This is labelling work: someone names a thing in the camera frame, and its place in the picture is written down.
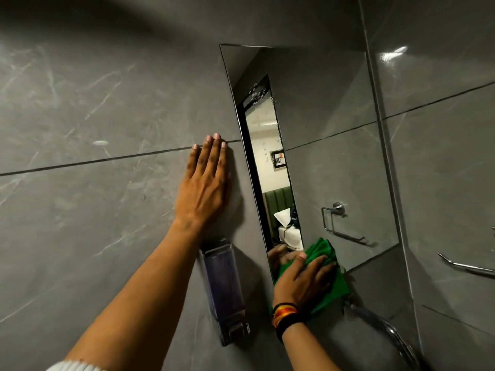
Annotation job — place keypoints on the person's right thumb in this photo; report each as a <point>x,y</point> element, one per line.
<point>297,261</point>

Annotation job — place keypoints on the green microfibre cleaning cloth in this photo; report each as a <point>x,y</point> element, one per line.
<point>336,287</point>

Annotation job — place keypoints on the person's right forearm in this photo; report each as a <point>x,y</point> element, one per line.
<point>307,351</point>

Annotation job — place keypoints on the person's right hand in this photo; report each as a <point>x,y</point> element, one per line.
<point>299,283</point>

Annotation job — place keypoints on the frameless wall mirror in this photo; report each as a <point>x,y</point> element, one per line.
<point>328,131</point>

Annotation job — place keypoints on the clear wall soap dispenser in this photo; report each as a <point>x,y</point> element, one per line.
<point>224,289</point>

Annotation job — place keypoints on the person's left middle finger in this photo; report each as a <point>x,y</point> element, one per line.
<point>214,154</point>

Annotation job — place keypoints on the multicoloured thread wristband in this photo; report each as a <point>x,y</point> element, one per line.
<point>284,312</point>

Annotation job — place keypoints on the chrome wall rail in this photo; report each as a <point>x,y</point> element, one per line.
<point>466,266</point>

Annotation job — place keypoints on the person's left forearm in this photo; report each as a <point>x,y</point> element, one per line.
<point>147,293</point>

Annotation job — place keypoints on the black wristband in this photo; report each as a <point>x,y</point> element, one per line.
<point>290,324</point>

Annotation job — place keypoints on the white knitted sleeve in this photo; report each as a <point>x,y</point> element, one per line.
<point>75,366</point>

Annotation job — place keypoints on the person's left hand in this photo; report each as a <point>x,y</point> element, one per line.
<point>201,189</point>

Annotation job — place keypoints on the person's left little finger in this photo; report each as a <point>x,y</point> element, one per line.
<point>193,162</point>

